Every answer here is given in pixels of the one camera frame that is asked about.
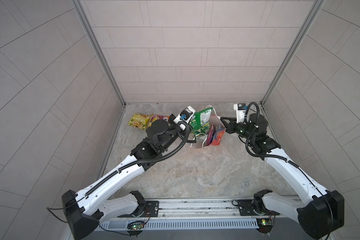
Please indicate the pink Fox's candy packet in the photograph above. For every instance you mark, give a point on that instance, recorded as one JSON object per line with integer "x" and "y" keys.
{"x": 211, "y": 133}

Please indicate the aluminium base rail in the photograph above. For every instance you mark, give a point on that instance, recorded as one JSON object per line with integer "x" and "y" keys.
{"x": 187, "y": 207}

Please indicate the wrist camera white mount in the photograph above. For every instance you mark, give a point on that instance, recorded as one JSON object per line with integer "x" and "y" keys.
{"x": 240, "y": 112}
{"x": 186, "y": 115}

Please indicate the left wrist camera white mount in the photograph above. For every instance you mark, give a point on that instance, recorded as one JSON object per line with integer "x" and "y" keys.
{"x": 186, "y": 115}

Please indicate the circuit board with led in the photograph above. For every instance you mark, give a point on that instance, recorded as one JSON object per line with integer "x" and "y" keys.
{"x": 264, "y": 223}
{"x": 136, "y": 226}

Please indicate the orange snack packet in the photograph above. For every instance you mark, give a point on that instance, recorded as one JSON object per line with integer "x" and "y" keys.
{"x": 154, "y": 118}

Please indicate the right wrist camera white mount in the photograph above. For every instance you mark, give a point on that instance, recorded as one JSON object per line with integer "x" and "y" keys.
{"x": 240, "y": 112}

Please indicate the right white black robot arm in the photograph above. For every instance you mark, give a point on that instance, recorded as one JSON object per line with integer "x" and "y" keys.
{"x": 319, "y": 211}

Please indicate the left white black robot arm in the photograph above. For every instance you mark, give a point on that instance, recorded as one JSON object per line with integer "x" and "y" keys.
{"x": 158, "y": 146}

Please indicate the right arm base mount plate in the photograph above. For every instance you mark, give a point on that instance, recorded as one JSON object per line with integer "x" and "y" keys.
{"x": 247, "y": 208}

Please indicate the yellow green chips packet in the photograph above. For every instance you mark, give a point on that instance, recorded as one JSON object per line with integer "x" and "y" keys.
{"x": 139, "y": 120}

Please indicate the green Fox's candy packet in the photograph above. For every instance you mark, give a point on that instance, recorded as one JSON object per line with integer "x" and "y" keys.
{"x": 200, "y": 121}

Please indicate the left circuit board with LED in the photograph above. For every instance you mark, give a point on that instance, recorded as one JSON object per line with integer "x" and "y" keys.
{"x": 136, "y": 226}

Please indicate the white ventilation grille strip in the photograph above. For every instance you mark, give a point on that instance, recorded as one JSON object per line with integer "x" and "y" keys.
{"x": 185, "y": 224}

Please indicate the right circuit board with LED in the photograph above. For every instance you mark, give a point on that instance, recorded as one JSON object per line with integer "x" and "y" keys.
{"x": 264, "y": 223}

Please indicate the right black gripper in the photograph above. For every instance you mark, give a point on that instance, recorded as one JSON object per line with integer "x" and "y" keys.
{"x": 231, "y": 127}

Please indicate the red white paper bag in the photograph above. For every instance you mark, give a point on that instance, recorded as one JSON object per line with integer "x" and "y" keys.
{"x": 199, "y": 140}

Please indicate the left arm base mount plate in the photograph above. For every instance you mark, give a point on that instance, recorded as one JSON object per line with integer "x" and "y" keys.
{"x": 150, "y": 207}

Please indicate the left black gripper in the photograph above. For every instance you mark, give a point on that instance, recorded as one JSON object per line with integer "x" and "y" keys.
{"x": 184, "y": 129}

